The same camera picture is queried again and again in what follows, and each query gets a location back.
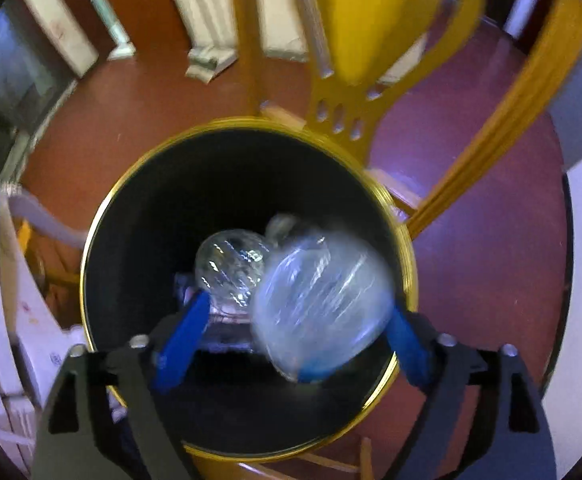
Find yellow plastic chair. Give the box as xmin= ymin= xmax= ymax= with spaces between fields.
xmin=236 ymin=0 xmax=486 ymax=141

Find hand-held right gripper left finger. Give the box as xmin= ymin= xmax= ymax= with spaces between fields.
xmin=31 ymin=290 xmax=212 ymax=480

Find black gold-rimmed trash bin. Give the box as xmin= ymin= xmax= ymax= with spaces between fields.
xmin=80 ymin=117 xmax=418 ymax=463

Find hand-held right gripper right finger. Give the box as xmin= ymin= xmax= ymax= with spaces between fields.
xmin=386 ymin=307 xmax=558 ymax=480

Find wooden chair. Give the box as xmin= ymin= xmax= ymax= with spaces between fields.
xmin=258 ymin=0 xmax=582 ymax=238

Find clear plastic bottle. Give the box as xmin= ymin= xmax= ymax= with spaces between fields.
xmin=194 ymin=230 xmax=272 ymax=318

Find large clear plastic bag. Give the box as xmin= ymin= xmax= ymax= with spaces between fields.
xmin=249 ymin=214 xmax=397 ymax=383

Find pale green drain pipe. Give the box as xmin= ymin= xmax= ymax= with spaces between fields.
xmin=86 ymin=0 xmax=137 ymax=58

